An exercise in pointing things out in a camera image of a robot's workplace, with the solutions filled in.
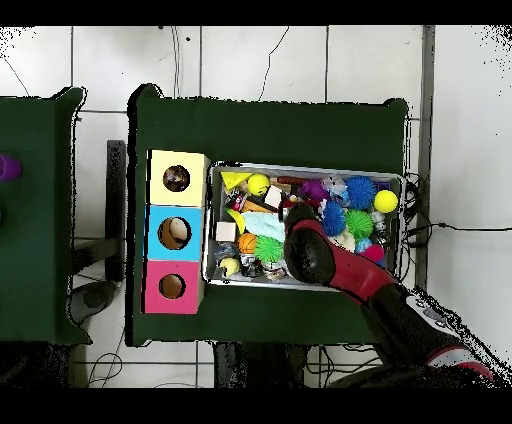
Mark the plain yellow ball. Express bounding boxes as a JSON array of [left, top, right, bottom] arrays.
[[373, 189, 400, 214]]

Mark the yellow smiley face ball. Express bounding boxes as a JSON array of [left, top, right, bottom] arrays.
[[246, 172, 272, 197]]

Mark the mint green cloth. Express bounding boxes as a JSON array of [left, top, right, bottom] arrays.
[[241, 210, 287, 243]]

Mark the purple cup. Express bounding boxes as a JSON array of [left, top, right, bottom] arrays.
[[0, 154, 24, 182]]

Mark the black power cable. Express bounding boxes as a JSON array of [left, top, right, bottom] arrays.
[[403, 222, 512, 237]]

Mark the pale patterned fabric scrunchie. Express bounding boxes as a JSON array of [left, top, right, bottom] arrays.
[[162, 164, 192, 193]]

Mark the crushed clear plastic bottle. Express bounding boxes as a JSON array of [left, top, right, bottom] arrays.
[[321, 172, 349, 201]]

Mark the purple knobbly rubber toy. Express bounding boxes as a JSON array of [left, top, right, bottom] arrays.
[[299, 179, 330, 202]]

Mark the large blue spiky ball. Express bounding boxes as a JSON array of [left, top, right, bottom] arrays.
[[344, 175, 378, 210]]

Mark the cream white cloth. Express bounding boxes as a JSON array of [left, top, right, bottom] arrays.
[[329, 230, 357, 254]]

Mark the grey round seat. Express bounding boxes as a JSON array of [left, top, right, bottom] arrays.
[[70, 279, 118, 326]]

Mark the dark green table cloth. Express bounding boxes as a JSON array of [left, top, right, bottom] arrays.
[[126, 83, 410, 347], [0, 86, 93, 345]]

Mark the yellow cheese wedge toy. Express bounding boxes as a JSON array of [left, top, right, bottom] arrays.
[[220, 170, 254, 191]]

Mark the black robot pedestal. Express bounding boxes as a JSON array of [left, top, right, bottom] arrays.
[[213, 341, 309, 388]]

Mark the wooden box with three holes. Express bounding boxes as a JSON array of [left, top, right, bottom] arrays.
[[142, 149, 211, 315]]

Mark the small blue spiky ball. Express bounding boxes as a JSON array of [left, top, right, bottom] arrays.
[[319, 199, 346, 238]]

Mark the pink spiky ball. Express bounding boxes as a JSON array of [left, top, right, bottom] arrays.
[[361, 244, 386, 264]]

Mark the shallow wire mesh bin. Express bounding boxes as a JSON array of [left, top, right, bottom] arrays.
[[202, 162, 405, 296]]

